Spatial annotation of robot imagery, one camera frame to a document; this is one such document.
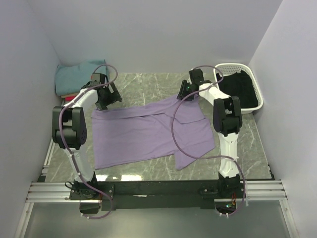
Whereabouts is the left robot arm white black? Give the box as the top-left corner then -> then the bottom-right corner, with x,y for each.
52,72 -> 122,199

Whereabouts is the folded tan t shirt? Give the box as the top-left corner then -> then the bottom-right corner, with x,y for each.
61,92 -> 79,98

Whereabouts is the white plastic laundry basket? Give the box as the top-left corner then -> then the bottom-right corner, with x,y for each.
213,63 -> 264,114

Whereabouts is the purple t shirt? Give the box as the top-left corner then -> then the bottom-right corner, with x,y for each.
92,96 -> 215,170

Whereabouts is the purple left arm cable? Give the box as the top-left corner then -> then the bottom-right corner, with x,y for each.
59,63 -> 118,220

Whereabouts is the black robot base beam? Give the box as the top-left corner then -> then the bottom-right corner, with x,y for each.
69,180 -> 244,213

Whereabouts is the aluminium frame rail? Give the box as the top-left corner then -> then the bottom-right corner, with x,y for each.
14,101 -> 298,238

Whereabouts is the black t shirt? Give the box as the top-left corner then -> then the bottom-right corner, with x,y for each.
218,70 -> 258,109

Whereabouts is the folded pink t shirt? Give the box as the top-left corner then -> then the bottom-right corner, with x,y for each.
65,96 -> 75,102

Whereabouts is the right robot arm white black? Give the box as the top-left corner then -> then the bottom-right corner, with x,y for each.
177,67 -> 243,198

